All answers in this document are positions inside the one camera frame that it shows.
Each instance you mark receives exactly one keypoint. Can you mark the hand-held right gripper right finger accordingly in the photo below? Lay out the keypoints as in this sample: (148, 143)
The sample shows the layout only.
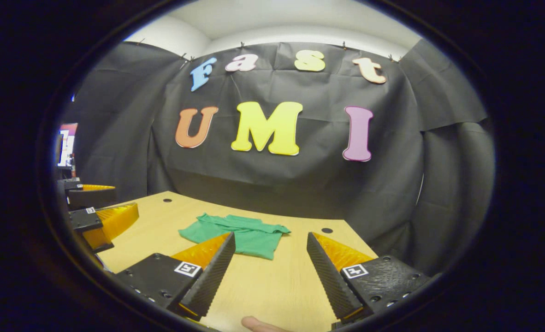
(330, 281)

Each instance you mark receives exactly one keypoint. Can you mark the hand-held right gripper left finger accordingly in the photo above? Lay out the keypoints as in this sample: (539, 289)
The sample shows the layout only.
(210, 276)

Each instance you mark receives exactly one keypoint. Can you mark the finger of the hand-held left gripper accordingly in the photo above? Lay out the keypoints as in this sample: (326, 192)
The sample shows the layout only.
(92, 197)
(84, 220)

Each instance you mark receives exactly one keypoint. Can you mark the green T-shirt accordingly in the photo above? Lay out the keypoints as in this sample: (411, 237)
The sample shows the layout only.
(254, 240)

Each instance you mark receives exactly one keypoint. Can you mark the red bottle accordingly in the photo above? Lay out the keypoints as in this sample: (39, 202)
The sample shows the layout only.
(73, 166)

